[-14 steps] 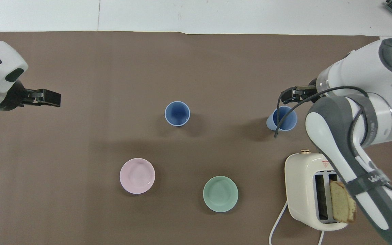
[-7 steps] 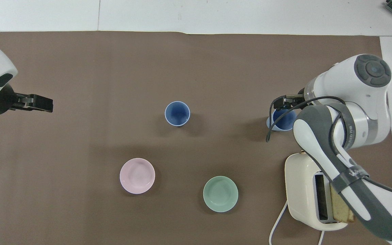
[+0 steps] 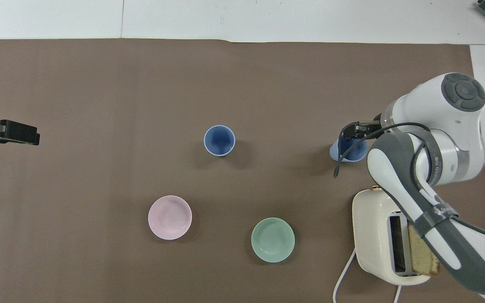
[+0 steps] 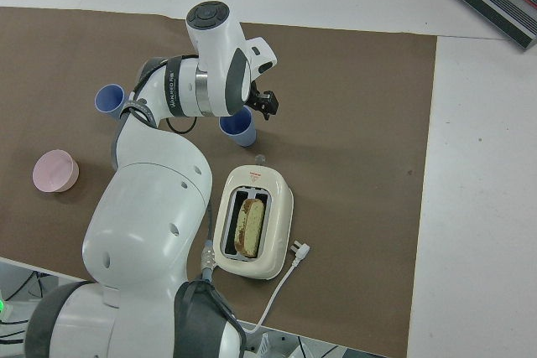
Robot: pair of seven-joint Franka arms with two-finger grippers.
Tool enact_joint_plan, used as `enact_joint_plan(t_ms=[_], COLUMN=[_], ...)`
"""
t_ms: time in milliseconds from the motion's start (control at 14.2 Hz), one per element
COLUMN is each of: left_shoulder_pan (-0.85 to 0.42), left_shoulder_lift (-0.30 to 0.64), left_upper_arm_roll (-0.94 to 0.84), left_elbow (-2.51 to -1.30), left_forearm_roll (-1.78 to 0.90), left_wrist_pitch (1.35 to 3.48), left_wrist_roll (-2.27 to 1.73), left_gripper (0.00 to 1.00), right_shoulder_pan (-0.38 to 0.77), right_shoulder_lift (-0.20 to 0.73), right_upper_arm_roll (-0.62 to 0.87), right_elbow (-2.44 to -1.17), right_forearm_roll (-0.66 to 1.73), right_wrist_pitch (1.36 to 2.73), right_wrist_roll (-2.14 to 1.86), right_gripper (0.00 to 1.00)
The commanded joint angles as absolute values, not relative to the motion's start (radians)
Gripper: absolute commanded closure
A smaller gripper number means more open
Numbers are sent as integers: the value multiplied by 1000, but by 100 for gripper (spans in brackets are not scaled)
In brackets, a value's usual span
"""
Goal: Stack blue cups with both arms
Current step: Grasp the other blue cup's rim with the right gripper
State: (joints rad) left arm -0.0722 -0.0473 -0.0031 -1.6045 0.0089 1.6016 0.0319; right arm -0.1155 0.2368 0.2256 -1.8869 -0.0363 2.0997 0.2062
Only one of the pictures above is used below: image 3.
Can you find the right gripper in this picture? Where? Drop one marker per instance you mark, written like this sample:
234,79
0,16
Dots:
372,125

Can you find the blue cup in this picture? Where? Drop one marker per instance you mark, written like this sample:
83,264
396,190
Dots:
354,149
219,141

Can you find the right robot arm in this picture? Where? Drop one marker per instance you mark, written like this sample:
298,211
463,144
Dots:
432,105

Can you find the cream white toaster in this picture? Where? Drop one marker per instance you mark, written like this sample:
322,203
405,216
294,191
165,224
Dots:
371,235

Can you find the green plate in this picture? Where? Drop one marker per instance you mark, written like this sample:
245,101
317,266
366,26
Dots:
273,240

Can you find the slice of bread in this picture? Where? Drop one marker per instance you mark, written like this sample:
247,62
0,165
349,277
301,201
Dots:
421,252

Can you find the pink plate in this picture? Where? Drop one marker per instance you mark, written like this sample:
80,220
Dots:
169,217

